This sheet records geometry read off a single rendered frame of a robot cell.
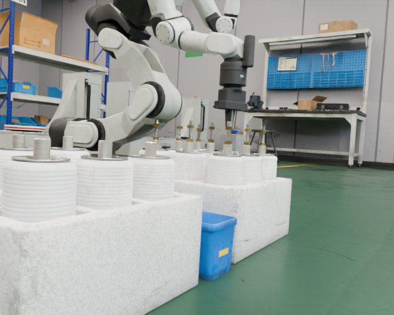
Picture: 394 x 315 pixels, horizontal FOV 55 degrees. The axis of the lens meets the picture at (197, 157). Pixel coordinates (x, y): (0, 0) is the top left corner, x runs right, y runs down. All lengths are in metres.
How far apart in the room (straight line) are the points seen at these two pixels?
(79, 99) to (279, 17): 4.17
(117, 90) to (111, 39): 2.26
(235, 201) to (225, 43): 0.55
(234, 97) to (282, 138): 5.17
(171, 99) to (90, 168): 0.94
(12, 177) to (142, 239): 0.22
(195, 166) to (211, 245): 0.28
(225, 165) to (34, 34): 5.64
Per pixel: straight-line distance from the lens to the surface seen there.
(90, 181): 0.60
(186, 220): 0.71
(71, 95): 3.48
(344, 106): 5.57
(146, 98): 1.47
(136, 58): 1.59
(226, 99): 1.22
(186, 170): 1.01
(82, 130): 1.72
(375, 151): 6.04
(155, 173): 0.69
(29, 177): 0.52
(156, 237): 0.65
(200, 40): 1.33
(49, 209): 0.53
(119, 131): 1.62
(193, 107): 4.88
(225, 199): 0.92
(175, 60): 7.65
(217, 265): 0.84
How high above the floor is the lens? 0.29
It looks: 3 degrees down
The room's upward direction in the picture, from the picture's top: 3 degrees clockwise
